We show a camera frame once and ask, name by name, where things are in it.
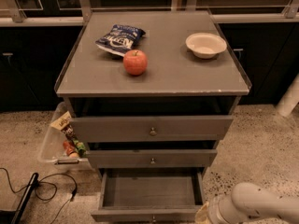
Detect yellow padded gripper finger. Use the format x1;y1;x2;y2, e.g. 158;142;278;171
194;203;212;224

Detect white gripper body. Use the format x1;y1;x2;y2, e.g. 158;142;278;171
207;194;238;224

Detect grey bottom drawer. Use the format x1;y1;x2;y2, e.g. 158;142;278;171
92;168;206;224

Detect grey drawer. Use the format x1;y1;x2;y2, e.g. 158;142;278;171
87;149;217;168
71;115;233;143
92;168;206;224

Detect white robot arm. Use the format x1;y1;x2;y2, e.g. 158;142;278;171
196;80;299;224

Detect grey middle drawer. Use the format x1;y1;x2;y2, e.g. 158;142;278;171
87;149;217;168

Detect grey drawer cabinet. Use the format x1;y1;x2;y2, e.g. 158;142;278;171
53;10;252;179

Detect grey top drawer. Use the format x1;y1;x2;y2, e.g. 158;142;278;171
71;115;233;143

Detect snack packets in bin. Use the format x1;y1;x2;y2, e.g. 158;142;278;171
50;112;86;158

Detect clear plastic bin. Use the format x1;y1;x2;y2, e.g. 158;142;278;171
38;102;92;171

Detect white bowl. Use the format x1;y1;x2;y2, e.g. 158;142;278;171
185;33;227;59

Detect red apple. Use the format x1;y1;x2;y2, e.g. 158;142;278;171
123;49;148;76

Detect black bar stand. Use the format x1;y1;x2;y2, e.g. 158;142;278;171
0;173;39;224

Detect blue chip bag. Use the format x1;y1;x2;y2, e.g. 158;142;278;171
95;24;146;57

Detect white metal railing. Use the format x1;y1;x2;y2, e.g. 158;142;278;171
1;0;299;26

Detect black cable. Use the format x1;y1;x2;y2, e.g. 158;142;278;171
0;167;78;224

